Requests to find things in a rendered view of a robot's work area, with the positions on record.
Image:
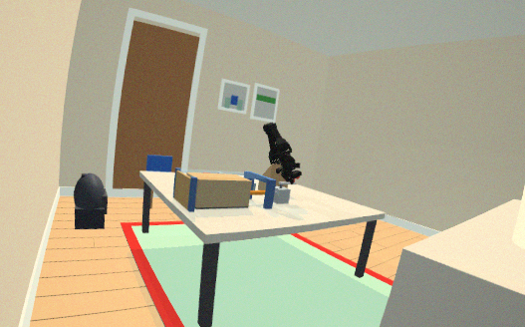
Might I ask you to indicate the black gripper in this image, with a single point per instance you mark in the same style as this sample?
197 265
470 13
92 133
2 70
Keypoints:
287 173

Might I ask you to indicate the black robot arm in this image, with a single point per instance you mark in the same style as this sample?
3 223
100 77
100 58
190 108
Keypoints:
279 151

